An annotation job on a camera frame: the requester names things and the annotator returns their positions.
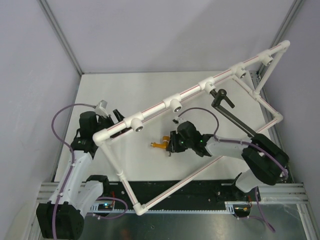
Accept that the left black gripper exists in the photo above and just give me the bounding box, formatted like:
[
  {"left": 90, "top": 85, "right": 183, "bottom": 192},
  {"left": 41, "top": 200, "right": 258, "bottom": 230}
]
[{"left": 93, "top": 109, "right": 136, "bottom": 140}]

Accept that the gold faucet with chrome knob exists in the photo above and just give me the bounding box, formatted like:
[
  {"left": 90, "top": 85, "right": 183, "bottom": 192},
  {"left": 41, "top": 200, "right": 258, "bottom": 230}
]
[{"left": 150, "top": 136, "right": 169, "bottom": 150}]

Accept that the white PVC pipe frame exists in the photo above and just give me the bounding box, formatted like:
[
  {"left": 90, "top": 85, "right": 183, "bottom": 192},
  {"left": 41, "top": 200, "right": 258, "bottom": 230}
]
[{"left": 92, "top": 40, "right": 291, "bottom": 216}]

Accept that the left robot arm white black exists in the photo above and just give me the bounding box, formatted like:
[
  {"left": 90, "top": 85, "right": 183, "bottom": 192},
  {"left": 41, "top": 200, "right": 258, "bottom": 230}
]
[{"left": 36, "top": 109, "right": 128, "bottom": 240}]

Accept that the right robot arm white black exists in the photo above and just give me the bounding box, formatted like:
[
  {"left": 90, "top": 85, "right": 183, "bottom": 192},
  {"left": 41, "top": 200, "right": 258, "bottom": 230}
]
[{"left": 166, "top": 119, "right": 289, "bottom": 201}]

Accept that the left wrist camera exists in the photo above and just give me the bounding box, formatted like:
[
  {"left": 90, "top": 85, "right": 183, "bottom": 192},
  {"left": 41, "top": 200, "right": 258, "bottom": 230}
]
[{"left": 95, "top": 100, "right": 108, "bottom": 115}]

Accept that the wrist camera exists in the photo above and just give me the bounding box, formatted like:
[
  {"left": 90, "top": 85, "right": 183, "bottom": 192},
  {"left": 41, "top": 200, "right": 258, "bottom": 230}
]
[
  {"left": 95, "top": 100, "right": 108, "bottom": 115},
  {"left": 172, "top": 116, "right": 180, "bottom": 124}
]

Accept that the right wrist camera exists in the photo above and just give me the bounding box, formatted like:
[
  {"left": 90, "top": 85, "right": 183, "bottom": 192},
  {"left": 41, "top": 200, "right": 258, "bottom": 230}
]
[{"left": 172, "top": 116, "right": 180, "bottom": 124}]

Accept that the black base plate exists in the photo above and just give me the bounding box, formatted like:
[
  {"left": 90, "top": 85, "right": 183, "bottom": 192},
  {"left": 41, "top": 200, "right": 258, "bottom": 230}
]
[{"left": 96, "top": 179, "right": 261, "bottom": 214}]

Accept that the white slotted cable duct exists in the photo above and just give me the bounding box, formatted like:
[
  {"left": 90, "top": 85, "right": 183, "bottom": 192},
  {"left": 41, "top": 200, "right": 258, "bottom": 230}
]
[{"left": 89, "top": 202, "right": 251, "bottom": 215}]

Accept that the aluminium frame rail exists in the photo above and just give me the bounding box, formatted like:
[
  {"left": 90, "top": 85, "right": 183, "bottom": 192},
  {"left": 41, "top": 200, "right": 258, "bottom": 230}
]
[{"left": 36, "top": 182, "right": 309, "bottom": 203}]

